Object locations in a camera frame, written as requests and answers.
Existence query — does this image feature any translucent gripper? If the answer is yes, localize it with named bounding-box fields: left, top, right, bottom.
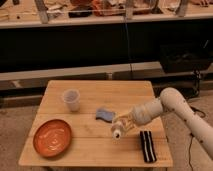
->
left=112, top=114, right=135, bottom=133

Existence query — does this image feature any white plastic bottle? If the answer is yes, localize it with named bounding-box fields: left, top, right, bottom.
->
left=111, top=121, right=126, bottom=139

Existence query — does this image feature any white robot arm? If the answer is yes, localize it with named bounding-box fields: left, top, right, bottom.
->
left=111, top=87, right=213, bottom=160

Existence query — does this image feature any blue sponge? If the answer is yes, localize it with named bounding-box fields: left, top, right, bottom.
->
left=96, top=108, right=115, bottom=123

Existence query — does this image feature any wooden table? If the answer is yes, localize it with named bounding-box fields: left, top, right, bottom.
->
left=18, top=79, right=174, bottom=169

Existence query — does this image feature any translucent plastic cup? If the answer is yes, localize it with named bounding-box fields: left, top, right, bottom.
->
left=62, top=89, right=80, bottom=112

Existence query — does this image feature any orange plate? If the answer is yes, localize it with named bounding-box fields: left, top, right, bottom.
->
left=33, top=119, right=72, bottom=158

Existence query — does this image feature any black box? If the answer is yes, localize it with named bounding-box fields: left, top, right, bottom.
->
left=159, top=43, right=213, bottom=73

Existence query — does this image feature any black cable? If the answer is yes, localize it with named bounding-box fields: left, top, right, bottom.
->
left=187, top=133, right=198, bottom=171

